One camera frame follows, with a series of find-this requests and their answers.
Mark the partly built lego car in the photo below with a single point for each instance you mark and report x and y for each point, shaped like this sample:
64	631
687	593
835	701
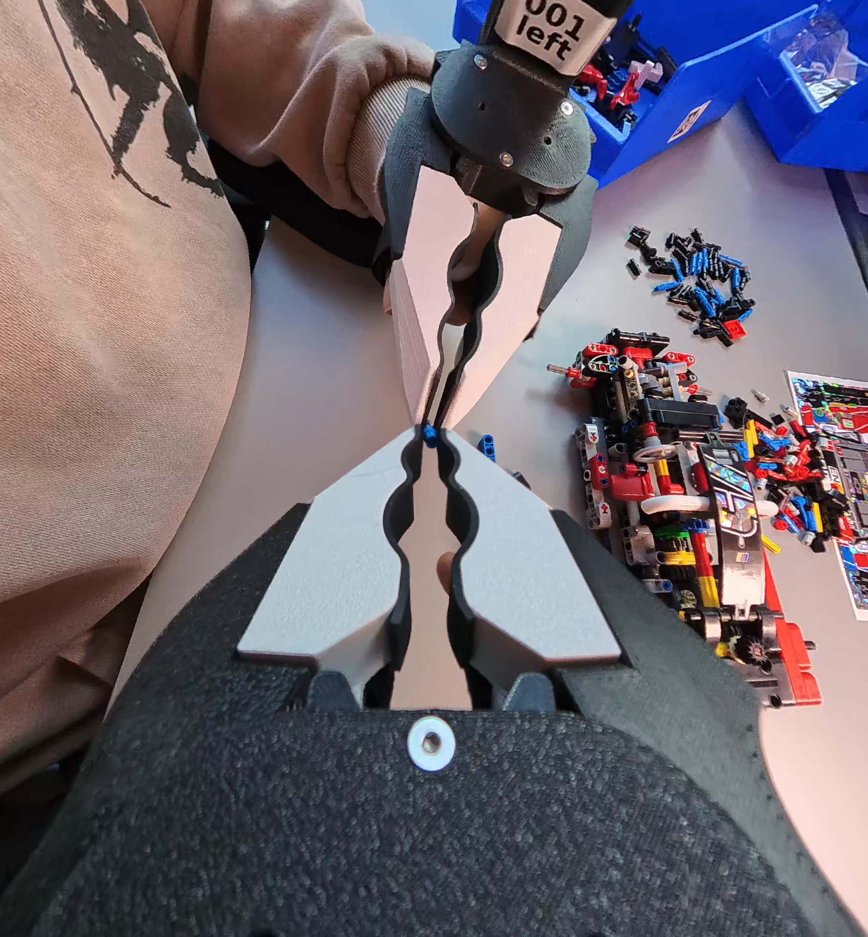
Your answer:
646	487

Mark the blue storage bin with tag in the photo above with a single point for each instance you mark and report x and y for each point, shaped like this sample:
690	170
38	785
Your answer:
734	80

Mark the blue lego pin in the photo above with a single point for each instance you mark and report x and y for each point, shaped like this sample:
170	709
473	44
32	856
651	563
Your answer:
430	435

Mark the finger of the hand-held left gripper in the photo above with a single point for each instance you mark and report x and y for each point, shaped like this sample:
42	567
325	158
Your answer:
514	293
427	241

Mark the person's right hand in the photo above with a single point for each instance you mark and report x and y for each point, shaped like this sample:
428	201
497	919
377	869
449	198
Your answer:
445	569

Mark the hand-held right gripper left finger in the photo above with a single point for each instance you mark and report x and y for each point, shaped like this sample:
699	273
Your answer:
324	585

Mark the person's left hand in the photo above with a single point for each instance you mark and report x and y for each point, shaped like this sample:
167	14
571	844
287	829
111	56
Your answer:
467	300

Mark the person's left forearm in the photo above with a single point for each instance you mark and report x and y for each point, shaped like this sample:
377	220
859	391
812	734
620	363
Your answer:
295	88

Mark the long blue lego beam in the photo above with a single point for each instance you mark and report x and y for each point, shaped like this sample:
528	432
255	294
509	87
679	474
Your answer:
487	446

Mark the pile of black blue pins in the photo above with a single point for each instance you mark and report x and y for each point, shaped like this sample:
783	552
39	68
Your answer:
697	282

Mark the clear bag of lego parts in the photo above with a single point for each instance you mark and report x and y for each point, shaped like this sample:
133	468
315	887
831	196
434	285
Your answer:
822	51

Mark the pile of mixed lego pieces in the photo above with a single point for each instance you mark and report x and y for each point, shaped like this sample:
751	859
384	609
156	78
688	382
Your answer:
793	468

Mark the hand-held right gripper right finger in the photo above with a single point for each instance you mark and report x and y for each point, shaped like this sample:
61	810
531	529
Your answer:
529	585

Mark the red and black lego parts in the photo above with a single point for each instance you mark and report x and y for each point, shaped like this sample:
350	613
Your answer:
624	80

